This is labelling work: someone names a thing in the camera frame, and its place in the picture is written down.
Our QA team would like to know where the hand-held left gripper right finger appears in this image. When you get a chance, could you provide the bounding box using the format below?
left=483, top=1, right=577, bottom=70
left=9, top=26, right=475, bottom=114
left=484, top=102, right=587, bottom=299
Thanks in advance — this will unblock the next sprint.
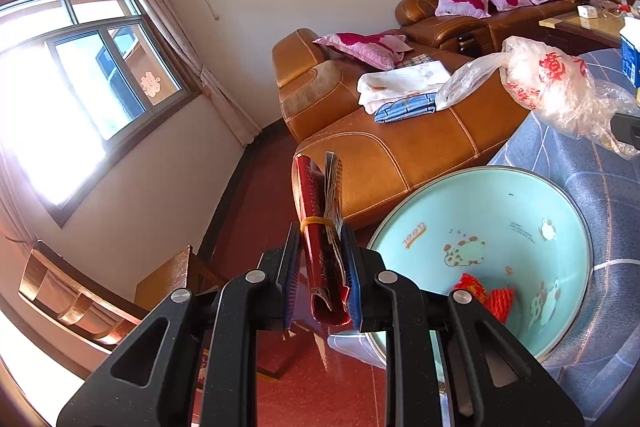
left=340, top=224, right=586, bottom=427

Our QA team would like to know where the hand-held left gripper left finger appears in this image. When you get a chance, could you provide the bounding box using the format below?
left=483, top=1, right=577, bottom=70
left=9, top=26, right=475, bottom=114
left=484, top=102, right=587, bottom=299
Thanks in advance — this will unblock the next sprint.
left=56, top=223, right=303, bottom=427

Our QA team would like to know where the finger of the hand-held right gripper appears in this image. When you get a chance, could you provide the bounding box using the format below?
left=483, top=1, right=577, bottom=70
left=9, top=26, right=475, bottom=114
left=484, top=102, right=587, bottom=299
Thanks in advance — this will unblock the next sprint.
left=611, top=112, right=640, bottom=144

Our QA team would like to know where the red foil snack packet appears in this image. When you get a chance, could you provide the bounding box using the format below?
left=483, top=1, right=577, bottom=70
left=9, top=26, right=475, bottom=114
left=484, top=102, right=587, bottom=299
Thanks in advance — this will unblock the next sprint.
left=294, top=151, right=353, bottom=325

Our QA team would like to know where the clear plastic bag red print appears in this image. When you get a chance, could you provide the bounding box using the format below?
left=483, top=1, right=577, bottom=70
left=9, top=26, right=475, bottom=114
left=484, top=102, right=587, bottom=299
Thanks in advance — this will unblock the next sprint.
left=435, top=36, right=640, bottom=158

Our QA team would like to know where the light blue cartoon trash bin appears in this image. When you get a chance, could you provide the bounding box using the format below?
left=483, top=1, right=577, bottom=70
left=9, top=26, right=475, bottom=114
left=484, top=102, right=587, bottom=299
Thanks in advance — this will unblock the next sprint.
left=367, top=165, right=608, bottom=365

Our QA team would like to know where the white plastic bag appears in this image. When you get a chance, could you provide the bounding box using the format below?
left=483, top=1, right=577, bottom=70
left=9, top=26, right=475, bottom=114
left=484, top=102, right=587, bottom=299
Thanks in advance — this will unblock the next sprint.
left=327, top=332, right=387, bottom=365

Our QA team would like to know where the blue checked tablecloth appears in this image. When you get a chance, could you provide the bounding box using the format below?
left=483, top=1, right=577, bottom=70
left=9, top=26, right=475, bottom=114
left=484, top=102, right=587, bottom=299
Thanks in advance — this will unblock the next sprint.
left=327, top=48, right=640, bottom=408

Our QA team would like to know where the blue milk carton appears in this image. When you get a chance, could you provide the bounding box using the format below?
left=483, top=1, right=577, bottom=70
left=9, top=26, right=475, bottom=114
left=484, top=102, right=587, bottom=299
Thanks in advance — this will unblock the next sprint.
left=619, top=17, right=640, bottom=88

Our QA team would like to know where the wooden coffee table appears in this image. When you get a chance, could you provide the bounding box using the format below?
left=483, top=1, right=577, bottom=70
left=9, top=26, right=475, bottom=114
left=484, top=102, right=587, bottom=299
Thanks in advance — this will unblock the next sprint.
left=539, top=4, right=640, bottom=55

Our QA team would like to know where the red crumpled wrapper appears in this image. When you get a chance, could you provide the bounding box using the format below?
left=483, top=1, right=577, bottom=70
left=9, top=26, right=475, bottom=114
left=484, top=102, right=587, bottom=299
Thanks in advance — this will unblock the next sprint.
left=452, top=273, right=488, bottom=303

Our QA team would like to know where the wooden stool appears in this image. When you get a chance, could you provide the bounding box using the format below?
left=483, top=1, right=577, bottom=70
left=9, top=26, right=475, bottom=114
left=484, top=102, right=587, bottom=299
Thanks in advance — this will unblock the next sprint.
left=135, top=245, right=228, bottom=310

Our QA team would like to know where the brown leather chaise sofa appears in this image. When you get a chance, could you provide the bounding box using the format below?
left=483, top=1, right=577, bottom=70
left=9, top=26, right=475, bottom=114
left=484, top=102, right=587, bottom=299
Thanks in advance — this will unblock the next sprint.
left=271, top=28, right=531, bottom=230

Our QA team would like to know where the red foam net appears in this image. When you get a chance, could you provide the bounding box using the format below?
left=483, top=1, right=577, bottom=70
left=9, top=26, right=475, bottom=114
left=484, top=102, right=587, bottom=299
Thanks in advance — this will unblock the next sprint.
left=482, top=288, right=517, bottom=324

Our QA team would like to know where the blue folded cloth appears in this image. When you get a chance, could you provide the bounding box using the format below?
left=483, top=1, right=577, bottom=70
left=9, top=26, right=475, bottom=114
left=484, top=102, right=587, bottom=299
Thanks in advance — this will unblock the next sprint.
left=374, top=92, right=438, bottom=124

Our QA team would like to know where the white folded cloth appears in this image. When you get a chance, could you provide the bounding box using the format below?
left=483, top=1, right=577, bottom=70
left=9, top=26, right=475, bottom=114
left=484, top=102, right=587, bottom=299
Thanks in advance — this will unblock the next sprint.
left=356, top=59, right=452, bottom=115

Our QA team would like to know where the wooden chair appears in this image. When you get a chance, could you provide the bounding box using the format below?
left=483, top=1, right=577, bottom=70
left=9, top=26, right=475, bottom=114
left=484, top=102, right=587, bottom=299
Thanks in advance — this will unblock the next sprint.
left=17, top=241, right=151, bottom=348

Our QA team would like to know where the checked cloth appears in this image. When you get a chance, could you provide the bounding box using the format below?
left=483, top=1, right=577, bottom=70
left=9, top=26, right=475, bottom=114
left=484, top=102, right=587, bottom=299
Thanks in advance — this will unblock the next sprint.
left=395, top=53, right=433, bottom=70

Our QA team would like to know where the beige floral curtain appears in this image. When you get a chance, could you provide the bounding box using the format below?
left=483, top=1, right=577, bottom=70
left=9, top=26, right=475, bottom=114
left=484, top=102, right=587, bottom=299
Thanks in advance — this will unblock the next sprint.
left=125, top=0, right=261, bottom=148

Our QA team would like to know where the sliding glass window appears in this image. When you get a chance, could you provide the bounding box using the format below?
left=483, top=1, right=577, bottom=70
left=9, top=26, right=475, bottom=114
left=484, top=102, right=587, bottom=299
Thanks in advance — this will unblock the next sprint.
left=0, top=0, right=201, bottom=228

